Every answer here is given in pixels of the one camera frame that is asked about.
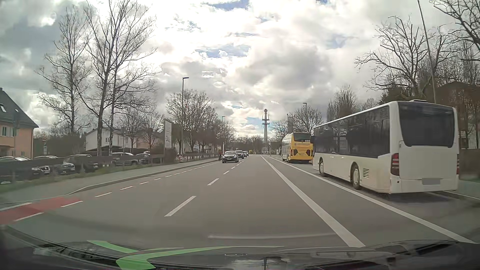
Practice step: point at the brown building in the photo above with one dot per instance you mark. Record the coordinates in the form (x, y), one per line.
(463, 112)

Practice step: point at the tall bare trees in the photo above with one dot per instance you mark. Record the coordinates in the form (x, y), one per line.
(101, 82)

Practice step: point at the yellow bus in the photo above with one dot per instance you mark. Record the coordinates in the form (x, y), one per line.
(298, 148)

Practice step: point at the tall lamp post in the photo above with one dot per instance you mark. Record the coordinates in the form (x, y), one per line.
(182, 116)

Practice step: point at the orange house with dark roof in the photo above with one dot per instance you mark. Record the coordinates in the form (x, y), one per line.
(15, 131)

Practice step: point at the white bus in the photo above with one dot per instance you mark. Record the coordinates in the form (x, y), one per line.
(390, 150)

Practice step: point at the tall radio tower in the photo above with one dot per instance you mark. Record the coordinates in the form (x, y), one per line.
(265, 127)

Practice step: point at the white billboard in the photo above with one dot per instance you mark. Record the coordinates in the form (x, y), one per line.
(167, 134)

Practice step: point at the row of bare trees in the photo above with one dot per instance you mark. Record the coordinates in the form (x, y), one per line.
(198, 120)

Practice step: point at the person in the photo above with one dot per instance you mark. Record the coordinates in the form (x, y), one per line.
(220, 155)

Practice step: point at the row of parked cars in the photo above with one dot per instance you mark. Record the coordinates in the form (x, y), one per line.
(56, 165)

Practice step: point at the white house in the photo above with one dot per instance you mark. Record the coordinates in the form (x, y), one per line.
(107, 140)

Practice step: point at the road markings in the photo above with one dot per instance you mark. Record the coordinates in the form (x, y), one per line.
(318, 212)

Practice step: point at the grey asphalt road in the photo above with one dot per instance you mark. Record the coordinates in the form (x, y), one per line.
(247, 195)

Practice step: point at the queue of oncoming cars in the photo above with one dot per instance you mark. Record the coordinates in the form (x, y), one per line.
(242, 153)

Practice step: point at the grey pavement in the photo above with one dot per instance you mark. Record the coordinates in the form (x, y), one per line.
(93, 180)

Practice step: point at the dark oncoming car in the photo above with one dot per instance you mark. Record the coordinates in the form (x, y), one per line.
(230, 156)

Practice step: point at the car's own bonnet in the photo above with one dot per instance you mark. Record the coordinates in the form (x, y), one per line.
(240, 258)

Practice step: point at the slanted lamp post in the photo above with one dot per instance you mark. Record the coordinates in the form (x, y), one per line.
(427, 52)

